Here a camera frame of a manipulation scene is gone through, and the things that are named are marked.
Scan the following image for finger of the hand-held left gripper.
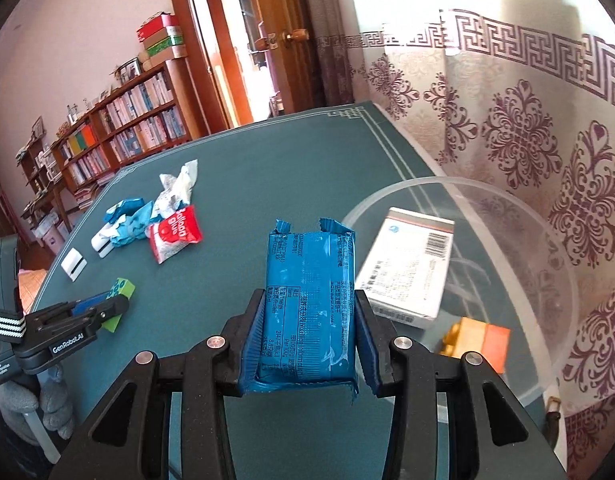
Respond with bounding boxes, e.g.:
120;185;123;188
47;291;114;313
30;296;130;343

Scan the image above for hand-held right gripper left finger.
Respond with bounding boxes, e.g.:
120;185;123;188
50;287;268;480

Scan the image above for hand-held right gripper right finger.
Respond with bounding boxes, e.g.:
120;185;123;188
354;289;571;480

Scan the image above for green toy block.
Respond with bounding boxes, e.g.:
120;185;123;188
101;277;136;333

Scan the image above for white eraser block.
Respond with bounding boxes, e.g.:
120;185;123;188
60;248;86;281
90;230;115;259

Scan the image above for blue snack packet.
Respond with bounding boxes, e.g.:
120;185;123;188
237;217;361;408

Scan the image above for clear plastic basin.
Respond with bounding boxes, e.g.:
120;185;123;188
341;176;583;428

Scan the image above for person's left hand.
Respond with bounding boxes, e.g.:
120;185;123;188
0;364;77;442

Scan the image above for white medicine box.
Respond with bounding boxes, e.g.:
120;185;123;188
360;206;455;330

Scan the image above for red snack packet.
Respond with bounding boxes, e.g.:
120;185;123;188
146;205;203;265

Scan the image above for orange yellow toy block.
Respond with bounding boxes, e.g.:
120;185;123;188
437;316;512;375

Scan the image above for small wooden shelf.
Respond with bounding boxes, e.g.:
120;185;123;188
14;125;73;241

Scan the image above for rows of books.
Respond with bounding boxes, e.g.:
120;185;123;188
57;72;185;186

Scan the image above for brown wooden chair part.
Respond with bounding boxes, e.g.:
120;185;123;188
542;395;564;448

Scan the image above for wooden bookshelf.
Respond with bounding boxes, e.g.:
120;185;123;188
50;57;198;201

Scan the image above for tan box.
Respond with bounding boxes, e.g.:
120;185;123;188
140;45;188;72

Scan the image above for patterned white purple curtain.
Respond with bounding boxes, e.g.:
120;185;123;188
307;0;615;461

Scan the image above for red box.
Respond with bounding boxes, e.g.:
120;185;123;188
136;14;180;43

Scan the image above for wooden door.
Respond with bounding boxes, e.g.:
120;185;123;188
250;0;328;121

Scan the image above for picture frame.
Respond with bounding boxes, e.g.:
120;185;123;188
118;57;143;86

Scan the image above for wooden door frame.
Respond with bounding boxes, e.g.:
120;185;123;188
164;0;255;136

